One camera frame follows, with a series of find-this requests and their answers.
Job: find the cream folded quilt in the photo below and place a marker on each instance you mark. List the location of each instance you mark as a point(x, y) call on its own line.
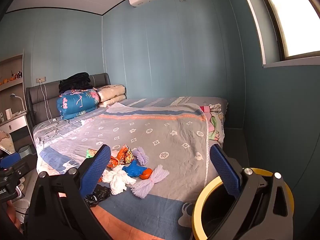
point(112, 102)
point(111, 91)

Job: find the orange patterned snack packet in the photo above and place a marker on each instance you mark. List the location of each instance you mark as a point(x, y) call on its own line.
point(126, 155)

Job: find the brown framed window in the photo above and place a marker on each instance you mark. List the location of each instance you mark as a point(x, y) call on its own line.
point(292, 17)

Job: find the blue plastic bag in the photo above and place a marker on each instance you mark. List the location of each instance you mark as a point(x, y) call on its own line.
point(133, 170)

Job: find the light blue waste bin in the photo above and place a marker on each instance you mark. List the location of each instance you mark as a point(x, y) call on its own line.
point(25, 151)

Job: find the wooden shelf desk unit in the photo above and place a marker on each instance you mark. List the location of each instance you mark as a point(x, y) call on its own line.
point(15, 123)

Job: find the black bin with yellow rim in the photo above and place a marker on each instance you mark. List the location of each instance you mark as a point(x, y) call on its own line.
point(215, 212)

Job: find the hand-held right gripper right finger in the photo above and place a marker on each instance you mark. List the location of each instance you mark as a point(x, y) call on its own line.
point(225, 170)

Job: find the black plastic bag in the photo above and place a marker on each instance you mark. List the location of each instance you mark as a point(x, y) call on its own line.
point(98, 195)

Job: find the blue flamingo print quilt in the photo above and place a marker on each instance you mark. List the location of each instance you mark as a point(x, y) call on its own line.
point(75, 103)

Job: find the black folded blanket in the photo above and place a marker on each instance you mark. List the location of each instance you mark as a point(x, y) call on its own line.
point(75, 81)

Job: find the grey padded bed headboard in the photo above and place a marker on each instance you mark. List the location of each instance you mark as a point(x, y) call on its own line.
point(37, 100)

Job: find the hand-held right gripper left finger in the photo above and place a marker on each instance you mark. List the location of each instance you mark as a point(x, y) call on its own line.
point(97, 170)

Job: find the small shelf ornaments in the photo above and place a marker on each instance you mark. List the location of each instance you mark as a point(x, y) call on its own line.
point(17, 75)

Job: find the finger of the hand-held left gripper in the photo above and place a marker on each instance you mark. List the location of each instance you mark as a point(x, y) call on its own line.
point(10, 160)

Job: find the orange red snack wrapper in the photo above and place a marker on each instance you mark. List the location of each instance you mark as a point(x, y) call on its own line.
point(112, 162)

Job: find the orange plastic bag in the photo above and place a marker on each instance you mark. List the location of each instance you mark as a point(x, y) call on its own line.
point(146, 173)

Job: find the striped bed sheet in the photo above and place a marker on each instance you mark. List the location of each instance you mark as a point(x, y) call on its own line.
point(162, 102)

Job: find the grey wall socket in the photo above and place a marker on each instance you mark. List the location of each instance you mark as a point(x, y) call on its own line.
point(41, 80)

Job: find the grey flower pattern blanket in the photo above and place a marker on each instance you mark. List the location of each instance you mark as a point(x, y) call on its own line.
point(162, 135)

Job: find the white desk lamp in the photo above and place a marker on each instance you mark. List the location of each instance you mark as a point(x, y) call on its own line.
point(13, 95)

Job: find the bear print cushion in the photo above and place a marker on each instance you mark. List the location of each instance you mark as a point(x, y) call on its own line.
point(6, 140)

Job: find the pink green printed cloth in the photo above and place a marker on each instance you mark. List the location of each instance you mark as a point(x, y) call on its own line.
point(215, 125)

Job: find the green snack packet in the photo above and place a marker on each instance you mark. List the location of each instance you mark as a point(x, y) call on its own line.
point(91, 153)

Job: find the long pale purple tassel bundle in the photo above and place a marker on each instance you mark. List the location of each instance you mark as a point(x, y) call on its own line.
point(150, 182)

